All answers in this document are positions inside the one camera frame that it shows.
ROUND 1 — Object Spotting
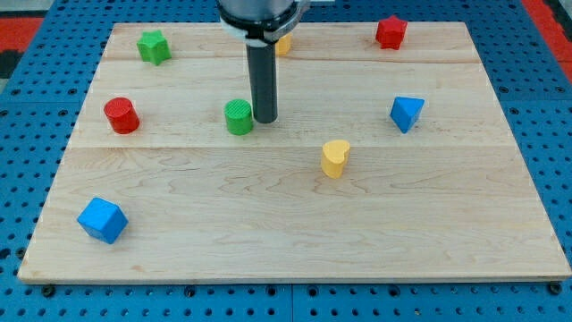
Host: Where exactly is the green cylinder block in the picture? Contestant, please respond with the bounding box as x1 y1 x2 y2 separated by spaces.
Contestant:
224 99 253 135

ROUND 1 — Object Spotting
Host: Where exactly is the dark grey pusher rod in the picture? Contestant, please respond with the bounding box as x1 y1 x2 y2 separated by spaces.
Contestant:
247 45 278 123

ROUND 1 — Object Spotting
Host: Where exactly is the grey robot arm flange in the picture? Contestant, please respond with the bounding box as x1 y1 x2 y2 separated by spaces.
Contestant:
215 0 310 47

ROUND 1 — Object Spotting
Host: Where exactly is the yellow heart block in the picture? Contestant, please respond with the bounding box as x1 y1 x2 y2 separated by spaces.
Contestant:
321 140 350 179

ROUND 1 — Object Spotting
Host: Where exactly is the light wooden board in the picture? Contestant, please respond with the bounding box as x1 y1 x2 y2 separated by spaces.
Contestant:
18 22 571 284

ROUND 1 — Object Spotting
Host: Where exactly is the yellow block behind rod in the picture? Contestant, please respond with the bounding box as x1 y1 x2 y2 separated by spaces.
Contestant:
274 33 292 56

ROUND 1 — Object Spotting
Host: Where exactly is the blue triangle block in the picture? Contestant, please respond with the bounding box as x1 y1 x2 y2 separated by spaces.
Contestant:
390 97 425 133

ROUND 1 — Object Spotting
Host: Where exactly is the red star block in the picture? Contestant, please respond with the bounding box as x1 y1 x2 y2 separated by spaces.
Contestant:
375 15 408 50

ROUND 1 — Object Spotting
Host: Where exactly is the red cylinder block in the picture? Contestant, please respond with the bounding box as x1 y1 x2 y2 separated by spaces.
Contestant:
104 97 139 134

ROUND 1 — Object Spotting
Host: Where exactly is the green star block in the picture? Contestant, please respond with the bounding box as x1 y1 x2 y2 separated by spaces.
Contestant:
137 30 172 65

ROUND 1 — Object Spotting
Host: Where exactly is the blue cube block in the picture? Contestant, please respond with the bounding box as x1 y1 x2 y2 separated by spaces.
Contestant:
77 198 129 244

